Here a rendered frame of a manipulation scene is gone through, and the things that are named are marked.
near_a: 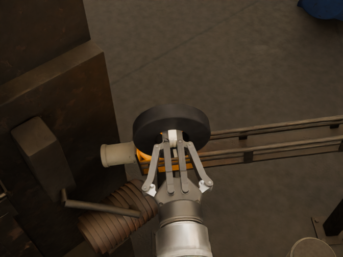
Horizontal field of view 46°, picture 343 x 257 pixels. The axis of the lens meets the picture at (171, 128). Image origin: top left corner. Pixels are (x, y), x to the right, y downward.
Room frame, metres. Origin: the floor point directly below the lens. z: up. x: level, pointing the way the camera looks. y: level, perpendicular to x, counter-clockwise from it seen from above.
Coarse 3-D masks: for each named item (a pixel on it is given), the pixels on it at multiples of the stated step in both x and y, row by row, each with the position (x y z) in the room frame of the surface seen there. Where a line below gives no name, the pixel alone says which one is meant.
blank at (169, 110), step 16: (144, 112) 0.47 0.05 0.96; (160, 112) 0.46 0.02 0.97; (176, 112) 0.46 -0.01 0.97; (192, 112) 0.46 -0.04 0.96; (144, 128) 0.44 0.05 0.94; (160, 128) 0.45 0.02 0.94; (176, 128) 0.45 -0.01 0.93; (192, 128) 0.45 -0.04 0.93; (208, 128) 0.45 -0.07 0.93; (144, 144) 0.45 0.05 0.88
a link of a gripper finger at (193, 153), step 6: (192, 144) 0.42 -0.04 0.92; (192, 150) 0.41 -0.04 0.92; (192, 156) 0.39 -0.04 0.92; (198, 156) 0.39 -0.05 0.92; (192, 162) 0.39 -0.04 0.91; (198, 162) 0.38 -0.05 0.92; (198, 168) 0.37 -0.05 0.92; (198, 174) 0.36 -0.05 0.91; (204, 174) 0.36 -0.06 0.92; (198, 180) 0.36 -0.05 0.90; (204, 180) 0.35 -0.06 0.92; (210, 180) 0.35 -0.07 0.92; (210, 186) 0.33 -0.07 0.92
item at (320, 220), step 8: (160, 176) 0.54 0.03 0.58; (160, 184) 0.54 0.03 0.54; (336, 208) 0.64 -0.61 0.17; (328, 216) 0.68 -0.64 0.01; (336, 216) 0.62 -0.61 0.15; (320, 224) 0.65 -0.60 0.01; (328, 224) 0.62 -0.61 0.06; (336, 224) 0.60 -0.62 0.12; (152, 232) 0.61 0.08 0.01; (320, 232) 0.61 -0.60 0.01; (328, 232) 0.60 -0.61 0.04; (336, 232) 0.60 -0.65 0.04; (152, 240) 0.58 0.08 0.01; (328, 240) 0.58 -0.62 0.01; (336, 240) 0.58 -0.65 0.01
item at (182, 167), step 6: (180, 144) 0.42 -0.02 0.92; (180, 150) 0.41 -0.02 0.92; (180, 156) 0.39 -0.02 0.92; (180, 162) 0.38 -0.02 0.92; (180, 168) 0.37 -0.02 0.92; (180, 174) 0.35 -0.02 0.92; (186, 174) 0.35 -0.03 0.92; (186, 180) 0.34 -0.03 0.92; (186, 186) 0.33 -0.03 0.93; (186, 192) 0.32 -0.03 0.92
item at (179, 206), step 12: (180, 180) 0.35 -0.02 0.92; (156, 192) 0.32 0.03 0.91; (180, 192) 0.32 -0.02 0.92; (192, 192) 0.32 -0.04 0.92; (168, 204) 0.29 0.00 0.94; (180, 204) 0.29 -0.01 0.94; (192, 204) 0.29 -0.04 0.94; (168, 216) 0.27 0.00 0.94; (180, 216) 0.27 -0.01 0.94; (192, 216) 0.27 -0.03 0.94
